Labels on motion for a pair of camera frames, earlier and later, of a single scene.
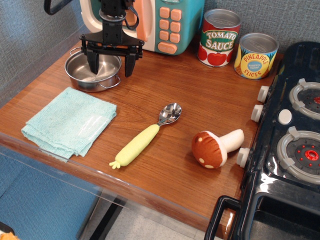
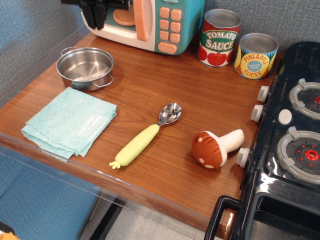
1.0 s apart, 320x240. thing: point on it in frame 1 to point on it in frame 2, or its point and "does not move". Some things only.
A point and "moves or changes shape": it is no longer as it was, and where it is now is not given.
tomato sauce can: [219, 32] does not move
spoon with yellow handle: [169, 113] does not move
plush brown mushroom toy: [211, 151] does not move
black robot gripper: [112, 40] to [100, 4]
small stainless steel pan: [82, 78] moves or changes shape
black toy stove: [280, 197] does not move
